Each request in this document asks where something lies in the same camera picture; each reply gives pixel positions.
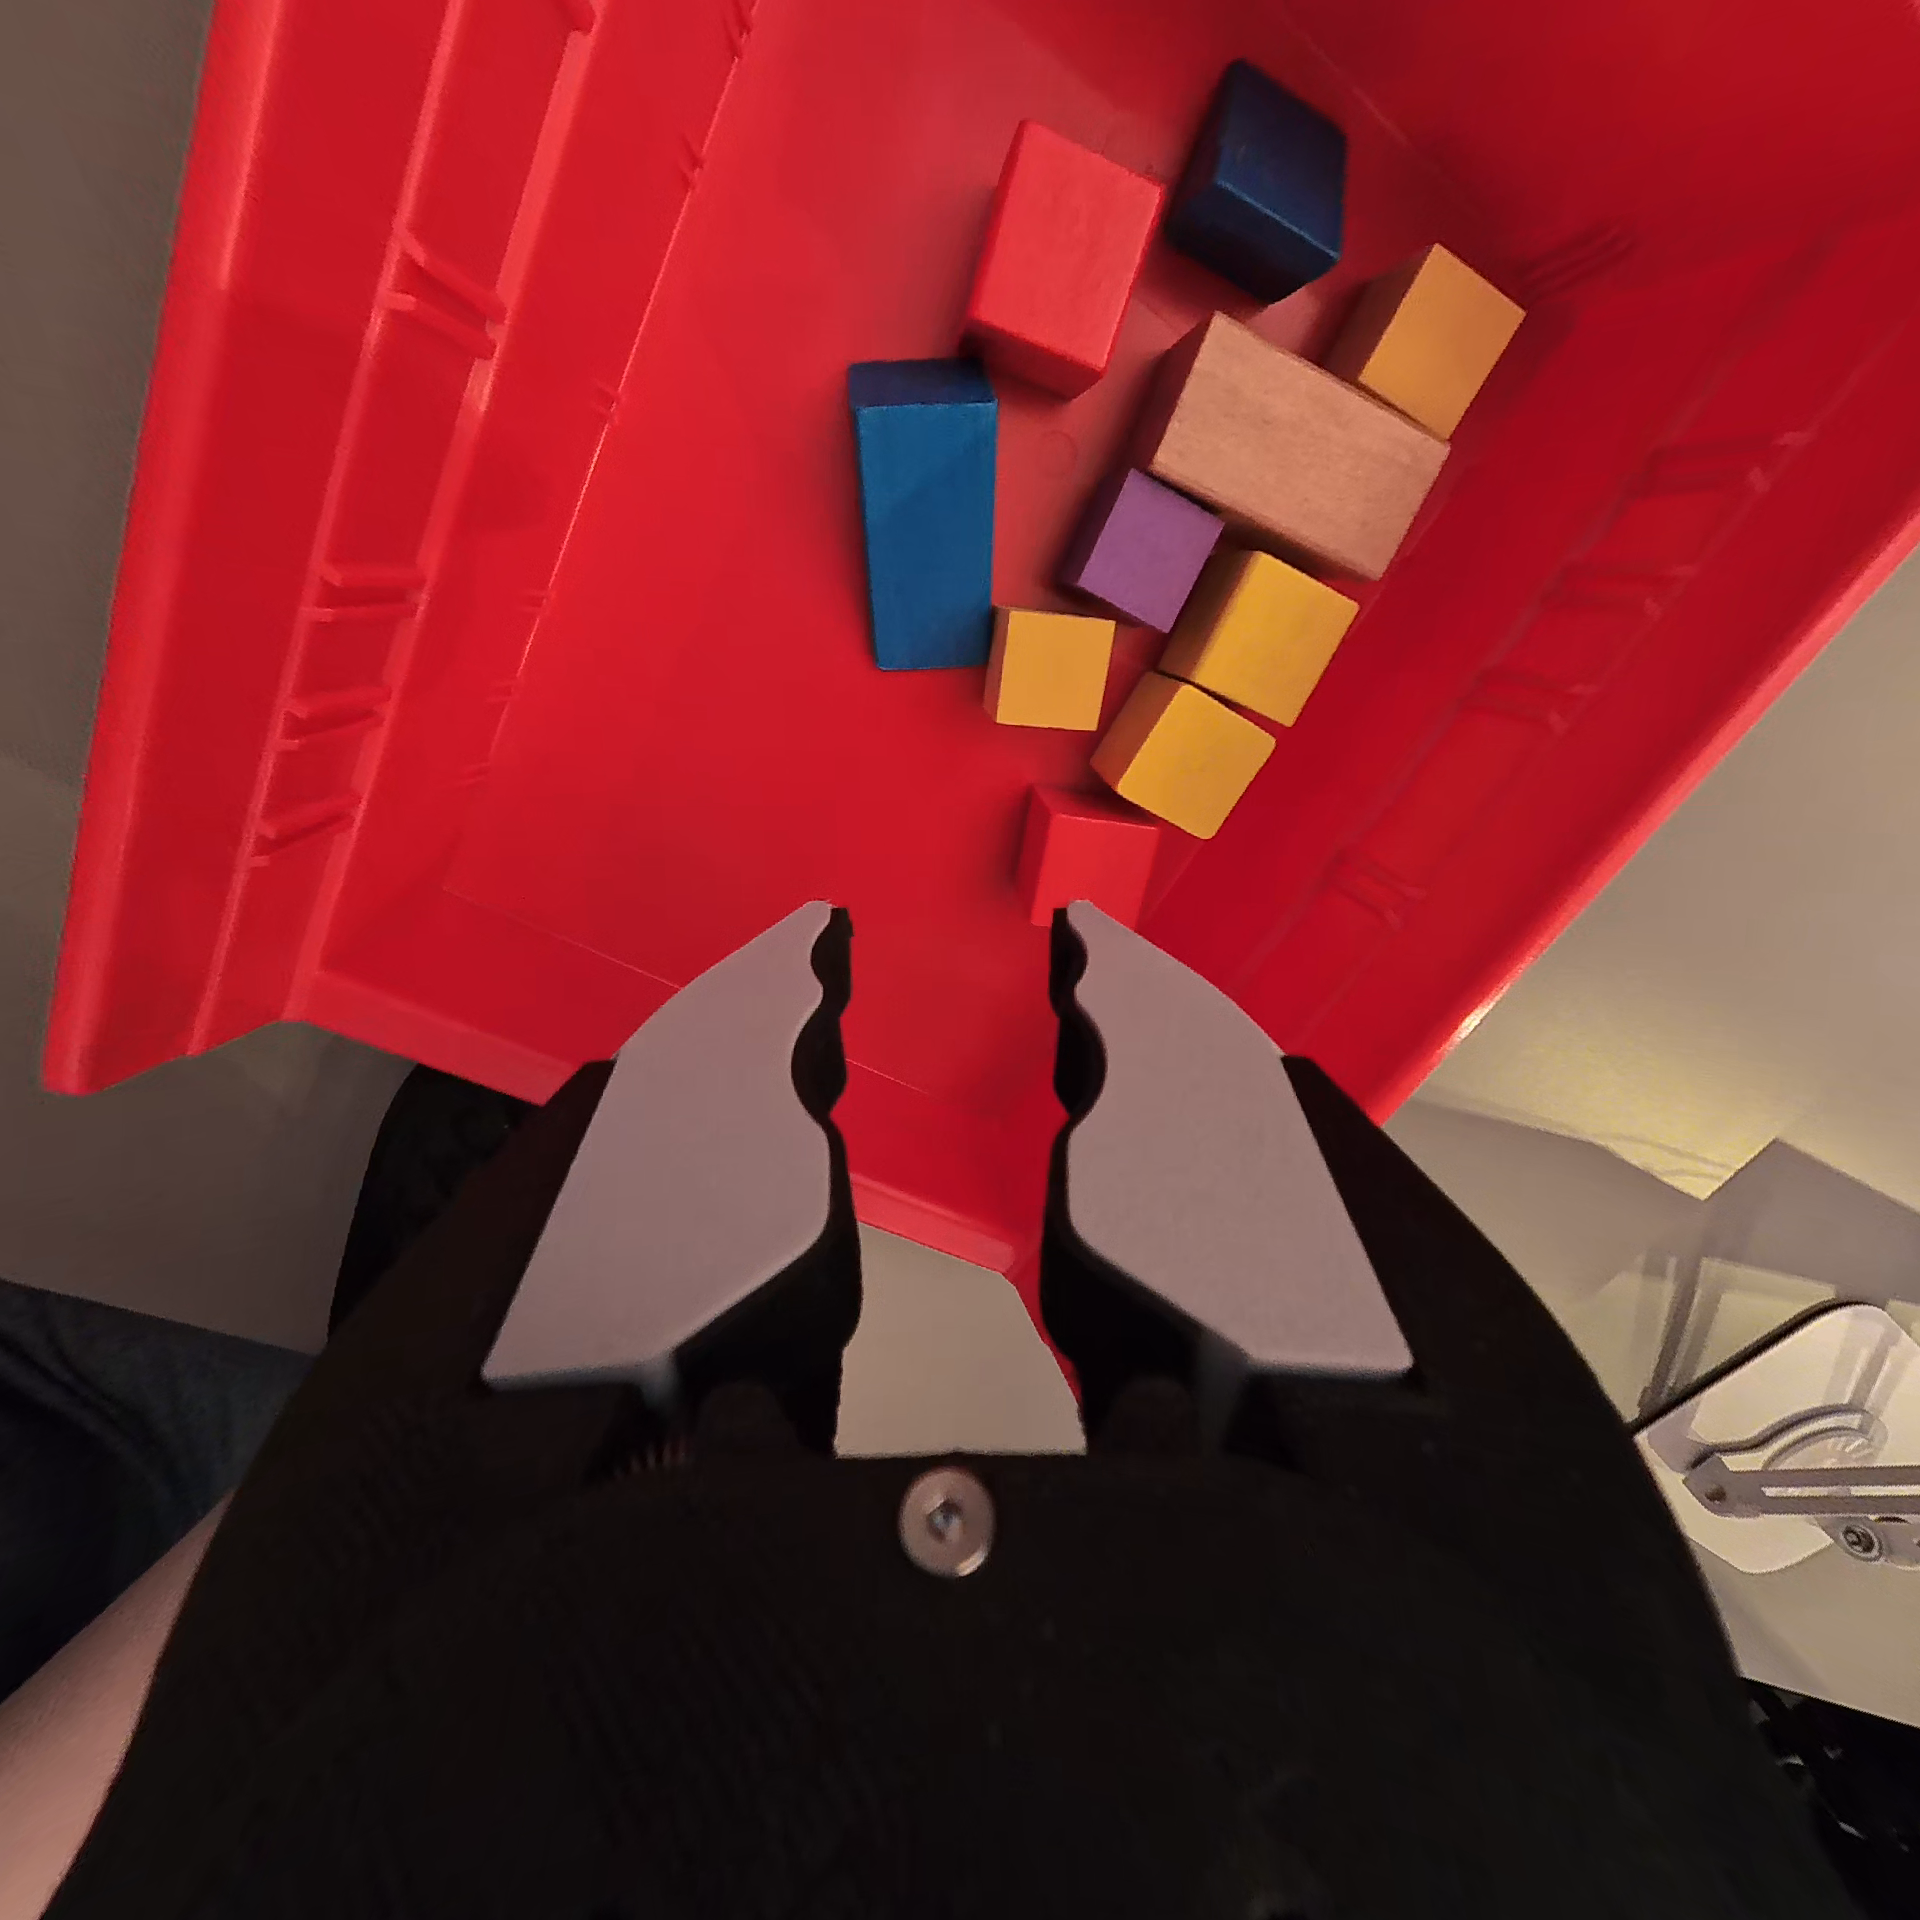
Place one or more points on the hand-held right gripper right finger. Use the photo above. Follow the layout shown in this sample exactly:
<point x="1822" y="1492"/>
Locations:
<point x="1232" y="1199"/>

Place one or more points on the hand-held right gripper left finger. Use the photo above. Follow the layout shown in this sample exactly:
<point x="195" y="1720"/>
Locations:
<point x="675" y="1199"/>

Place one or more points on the red cube block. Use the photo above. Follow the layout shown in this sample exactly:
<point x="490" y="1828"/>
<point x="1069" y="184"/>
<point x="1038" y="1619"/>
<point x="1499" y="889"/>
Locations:
<point x="1087" y="854"/>

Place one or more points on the red plastic bin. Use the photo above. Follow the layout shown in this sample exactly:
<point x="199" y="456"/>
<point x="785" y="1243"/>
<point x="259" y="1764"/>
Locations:
<point x="599" y="676"/>

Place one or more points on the purple wooden cube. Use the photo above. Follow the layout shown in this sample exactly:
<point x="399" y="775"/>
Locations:
<point x="1140" y="549"/>

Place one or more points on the large blue wooden block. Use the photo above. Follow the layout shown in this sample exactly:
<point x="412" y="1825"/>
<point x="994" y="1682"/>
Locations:
<point x="923" y="510"/>

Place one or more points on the natural wood rectangular block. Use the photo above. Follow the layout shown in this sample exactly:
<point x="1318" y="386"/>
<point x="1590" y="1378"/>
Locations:
<point x="1292" y="443"/>

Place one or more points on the small yellow wooden cube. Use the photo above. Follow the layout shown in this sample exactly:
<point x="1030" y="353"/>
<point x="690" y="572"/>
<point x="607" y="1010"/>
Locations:
<point x="1425" y="339"/>

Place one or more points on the red wooden block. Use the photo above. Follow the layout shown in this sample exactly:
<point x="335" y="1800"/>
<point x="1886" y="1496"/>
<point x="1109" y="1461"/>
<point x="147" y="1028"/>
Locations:
<point x="1060" y="254"/>

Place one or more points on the dark blue wedge block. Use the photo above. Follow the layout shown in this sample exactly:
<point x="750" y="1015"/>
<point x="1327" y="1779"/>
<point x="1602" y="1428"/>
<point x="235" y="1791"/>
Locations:
<point x="1254" y="179"/>

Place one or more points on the person's right forearm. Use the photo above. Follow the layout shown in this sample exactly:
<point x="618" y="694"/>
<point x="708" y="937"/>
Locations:
<point x="60" y="1756"/>

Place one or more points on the black tilted board stand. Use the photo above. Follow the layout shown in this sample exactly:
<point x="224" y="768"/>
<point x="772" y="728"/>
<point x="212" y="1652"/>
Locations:
<point x="1769" y="1393"/>

